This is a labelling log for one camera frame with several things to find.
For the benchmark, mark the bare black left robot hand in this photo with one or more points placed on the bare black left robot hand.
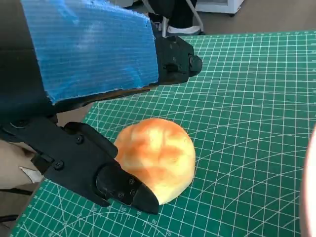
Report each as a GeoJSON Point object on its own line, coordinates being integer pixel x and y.
{"type": "Point", "coordinates": [86, 49]}

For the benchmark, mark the round toy bread bun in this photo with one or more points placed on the round toy bread bun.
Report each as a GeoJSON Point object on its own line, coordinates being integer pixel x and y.
{"type": "Point", "coordinates": [160, 158]}

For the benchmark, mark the pink bowl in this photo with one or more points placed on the pink bowl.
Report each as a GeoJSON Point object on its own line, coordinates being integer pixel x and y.
{"type": "Point", "coordinates": [311, 185]}

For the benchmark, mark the small white cabinet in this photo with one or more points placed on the small white cabinet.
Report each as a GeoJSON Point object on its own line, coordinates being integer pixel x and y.
{"type": "Point", "coordinates": [222, 6]}

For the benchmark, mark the green cutting mat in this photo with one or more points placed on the green cutting mat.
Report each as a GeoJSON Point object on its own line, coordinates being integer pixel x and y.
{"type": "Point", "coordinates": [247, 123]}

